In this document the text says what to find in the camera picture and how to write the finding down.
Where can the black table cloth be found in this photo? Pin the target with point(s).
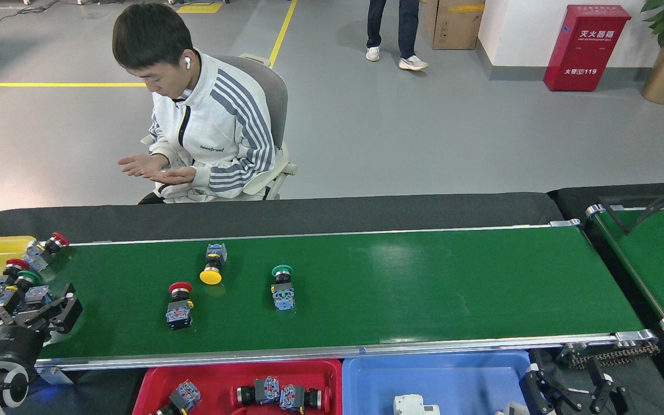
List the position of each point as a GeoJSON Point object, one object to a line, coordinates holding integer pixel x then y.
{"type": "Point", "coordinates": [193, 216]}

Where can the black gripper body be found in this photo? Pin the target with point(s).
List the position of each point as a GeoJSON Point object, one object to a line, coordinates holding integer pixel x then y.
{"type": "Point", "coordinates": [9, 346]}

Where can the red fire extinguisher box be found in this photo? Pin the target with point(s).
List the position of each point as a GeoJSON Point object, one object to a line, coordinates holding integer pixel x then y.
{"type": "Point", "coordinates": [585, 49]}

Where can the person's left hand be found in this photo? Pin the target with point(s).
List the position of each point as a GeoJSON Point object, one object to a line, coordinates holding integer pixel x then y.
{"type": "Point", "coordinates": [173, 177]}

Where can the grey office chair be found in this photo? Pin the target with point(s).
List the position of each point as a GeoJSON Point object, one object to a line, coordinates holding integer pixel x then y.
{"type": "Point", "coordinates": [271, 92]}

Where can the green mushroom push button switch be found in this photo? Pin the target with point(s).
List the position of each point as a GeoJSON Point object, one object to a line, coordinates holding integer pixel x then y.
{"type": "Point", "coordinates": [283, 297]}
{"type": "Point", "coordinates": [29, 278]}
{"type": "Point", "coordinates": [185, 396]}

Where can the person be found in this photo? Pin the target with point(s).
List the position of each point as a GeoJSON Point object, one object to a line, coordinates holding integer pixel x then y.
{"type": "Point", "coordinates": [222, 132]}
{"type": "Point", "coordinates": [395, 29]}

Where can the blue plastic tray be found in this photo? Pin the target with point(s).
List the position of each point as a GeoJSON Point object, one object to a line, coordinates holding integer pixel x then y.
{"type": "Point", "coordinates": [459, 380]}

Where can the long green conveyor belt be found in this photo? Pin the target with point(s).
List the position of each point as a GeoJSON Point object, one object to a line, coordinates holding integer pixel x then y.
{"type": "Point", "coordinates": [366, 288]}

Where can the person's right hand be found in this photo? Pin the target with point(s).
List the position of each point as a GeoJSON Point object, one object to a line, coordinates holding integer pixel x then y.
{"type": "Point", "coordinates": [142, 165]}

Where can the yellow mushroom push button switch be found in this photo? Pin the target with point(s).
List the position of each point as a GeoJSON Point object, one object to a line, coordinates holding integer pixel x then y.
{"type": "Point", "coordinates": [211, 275]}

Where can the brown cardboard box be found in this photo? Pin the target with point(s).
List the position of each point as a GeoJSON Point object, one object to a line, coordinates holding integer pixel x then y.
{"type": "Point", "coordinates": [456, 26]}

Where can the short green conveyor belt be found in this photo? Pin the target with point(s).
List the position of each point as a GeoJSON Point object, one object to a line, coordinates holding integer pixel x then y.
{"type": "Point", "coordinates": [655, 259]}

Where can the red plastic tray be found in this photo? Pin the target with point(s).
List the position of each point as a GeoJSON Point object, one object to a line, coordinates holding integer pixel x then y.
{"type": "Point", "coordinates": [217, 377]}

